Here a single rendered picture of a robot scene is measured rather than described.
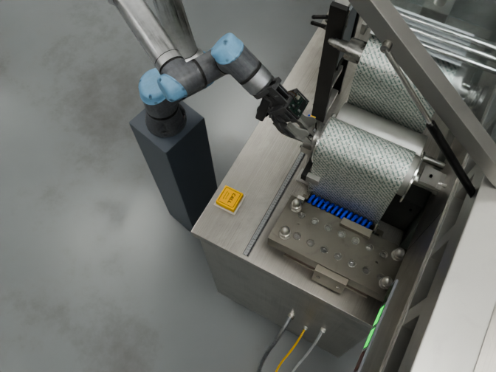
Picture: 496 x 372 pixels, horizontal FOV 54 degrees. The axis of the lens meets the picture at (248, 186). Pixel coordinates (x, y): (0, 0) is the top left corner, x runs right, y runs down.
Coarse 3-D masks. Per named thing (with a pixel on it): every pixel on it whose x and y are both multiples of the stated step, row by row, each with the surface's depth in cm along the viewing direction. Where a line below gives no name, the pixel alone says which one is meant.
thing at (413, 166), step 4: (416, 156) 125; (420, 156) 126; (416, 160) 124; (412, 164) 123; (416, 164) 123; (412, 168) 123; (408, 172) 123; (412, 172) 123; (408, 176) 123; (412, 176) 123; (404, 180) 123; (408, 180) 123; (404, 184) 124; (408, 184) 123; (400, 188) 125; (404, 188) 124; (400, 192) 126
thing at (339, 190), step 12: (312, 168) 138; (324, 180) 140; (336, 180) 137; (348, 180) 133; (312, 192) 151; (324, 192) 147; (336, 192) 143; (348, 192) 139; (360, 192) 135; (372, 192) 132; (336, 204) 150; (348, 204) 146; (360, 204) 142; (372, 204) 138; (384, 204) 135; (372, 216) 144
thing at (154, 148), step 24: (144, 120) 179; (192, 120) 179; (144, 144) 187; (168, 144) 175; (192, 144) 185; (168, 168) 187; (192, 168) 199; (168, 192) 220; (192, 192) 214; (192, 216) 232
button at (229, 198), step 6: (222, 192) 163; (228, 192) 163; (234, 192) 163; (240, 192) 163; (222, 198) 162; (228, 198) 162; (234, 198) 162; (240, 198) 162; (222, 204) 162; (228, 204) 161; (234, 204) 161; (234, 210) 162
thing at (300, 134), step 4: (288, 124) 128; (292, 124) 127; (288, 128) 129; (292, 128) 129; (296, 128) 128; (300, 128) 127; (292, 132) 130; (296, 132) 130; (300, 132) 128; (304, 132) 128; (308, 132) 127; (296, 136) 130; (300, 136) 130; (304, 136) 129; (300, 140) 131; (304, 140) 132; (308, 140) 132
